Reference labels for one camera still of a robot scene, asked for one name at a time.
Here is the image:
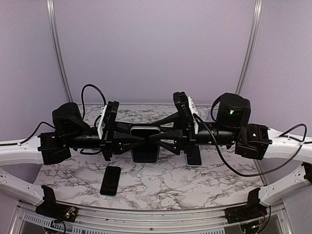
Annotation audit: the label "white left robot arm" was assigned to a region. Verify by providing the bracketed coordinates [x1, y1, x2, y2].
[0, 102, 145, 166]

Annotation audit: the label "black phone light-blue edge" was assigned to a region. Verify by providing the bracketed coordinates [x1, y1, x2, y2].
[186, 147, 202, 166]

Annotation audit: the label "black phone case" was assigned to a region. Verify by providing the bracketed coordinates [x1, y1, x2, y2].
[130, 125, 161, 163]

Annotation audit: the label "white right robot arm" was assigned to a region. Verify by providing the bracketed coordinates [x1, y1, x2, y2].
[149, 92, 312, 218]

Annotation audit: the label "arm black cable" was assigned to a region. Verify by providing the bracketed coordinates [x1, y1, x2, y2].
[0, 84, 108, 156]
[192, 97, 312, 177]

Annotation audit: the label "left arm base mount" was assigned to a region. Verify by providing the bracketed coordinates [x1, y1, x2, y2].
[35, 185, 78, 222]

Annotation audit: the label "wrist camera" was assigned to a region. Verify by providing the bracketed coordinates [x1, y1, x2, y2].
[97, 101, 119, 139]
[173, 92, 198, 128]

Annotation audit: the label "aluminium frame post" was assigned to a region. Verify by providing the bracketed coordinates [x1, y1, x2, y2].
[46, 0, 73, 102]
[235, 0, 263, 95]

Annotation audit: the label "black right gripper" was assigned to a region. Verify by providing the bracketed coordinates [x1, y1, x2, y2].
[149, 112, 239, 159]

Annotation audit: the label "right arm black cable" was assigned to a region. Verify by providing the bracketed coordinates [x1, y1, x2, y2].
[192, 97, 312, 177]

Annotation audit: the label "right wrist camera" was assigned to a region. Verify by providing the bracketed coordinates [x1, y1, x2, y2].
[173, 92, 198, 128]

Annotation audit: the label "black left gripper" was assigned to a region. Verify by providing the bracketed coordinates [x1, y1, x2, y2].
[66, 122, 146, 161]

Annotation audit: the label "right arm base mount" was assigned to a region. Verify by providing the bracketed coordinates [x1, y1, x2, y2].
[224, 188, 267, 224]

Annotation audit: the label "right aluminium frame post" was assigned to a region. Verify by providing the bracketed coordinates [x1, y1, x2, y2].
[235, 0, 263, 95]

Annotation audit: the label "left aluminium frame post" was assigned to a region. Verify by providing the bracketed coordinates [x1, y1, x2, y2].
[46, 0, 73, 102]

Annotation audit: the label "front aluminium rail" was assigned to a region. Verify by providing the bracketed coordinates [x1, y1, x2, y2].
[8, 201, 294, 234]

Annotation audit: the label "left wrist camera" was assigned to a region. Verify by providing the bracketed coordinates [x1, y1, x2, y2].
[97, 101, 119, 139]

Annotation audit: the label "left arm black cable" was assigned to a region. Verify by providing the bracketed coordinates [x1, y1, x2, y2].
[0, 84, 108, 156]

